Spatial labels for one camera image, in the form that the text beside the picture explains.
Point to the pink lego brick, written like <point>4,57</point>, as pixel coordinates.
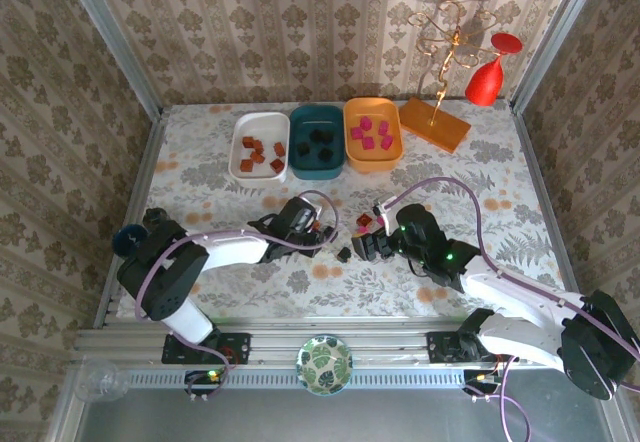
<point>368,142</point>
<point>356,133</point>
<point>360,233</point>
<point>365,122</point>
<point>384,127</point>
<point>386,142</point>
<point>381,222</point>

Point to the orange lego brick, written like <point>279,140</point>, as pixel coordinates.
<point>257,157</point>
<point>364,220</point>
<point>248,142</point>
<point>280,149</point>
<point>277,164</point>
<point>247,165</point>
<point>258,145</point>

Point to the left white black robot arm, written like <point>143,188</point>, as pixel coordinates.
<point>230,249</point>

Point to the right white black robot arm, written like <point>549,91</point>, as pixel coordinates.
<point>520,292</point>

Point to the floral table mat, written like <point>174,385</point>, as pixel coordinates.
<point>350,282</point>

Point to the teal plastic container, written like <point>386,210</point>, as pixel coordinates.
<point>312,168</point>

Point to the orange plastic container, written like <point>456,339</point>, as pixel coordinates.
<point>375,159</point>

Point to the white plastic container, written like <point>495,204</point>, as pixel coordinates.
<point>262,129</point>

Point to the orange wooden stand base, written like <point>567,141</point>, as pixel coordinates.
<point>450,134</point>

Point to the leaf pattern bowl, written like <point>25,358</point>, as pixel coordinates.
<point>325,367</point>

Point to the white bottle black cap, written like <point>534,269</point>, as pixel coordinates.
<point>155,217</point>

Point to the right small controller board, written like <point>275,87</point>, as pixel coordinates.
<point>475,379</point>

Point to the small controller board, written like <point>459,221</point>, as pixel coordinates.
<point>200,379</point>
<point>475,379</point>

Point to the red wine glass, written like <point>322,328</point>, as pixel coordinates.
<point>482,84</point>

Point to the dark blue mug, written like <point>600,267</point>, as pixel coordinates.
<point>127,242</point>

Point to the left small controller board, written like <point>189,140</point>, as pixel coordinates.
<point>200,379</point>

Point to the clear glass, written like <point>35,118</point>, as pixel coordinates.
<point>100,382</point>

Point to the aluminium cross rail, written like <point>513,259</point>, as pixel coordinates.
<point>380,342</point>

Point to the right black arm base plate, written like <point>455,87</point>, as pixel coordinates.
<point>440,347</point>

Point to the aluminium side rail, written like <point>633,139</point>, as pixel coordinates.
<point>537,177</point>
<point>140,182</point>

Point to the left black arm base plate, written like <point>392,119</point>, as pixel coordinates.
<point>237,348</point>

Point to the aluminium frame post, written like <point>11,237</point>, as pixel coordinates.
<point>554,37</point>
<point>111,37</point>

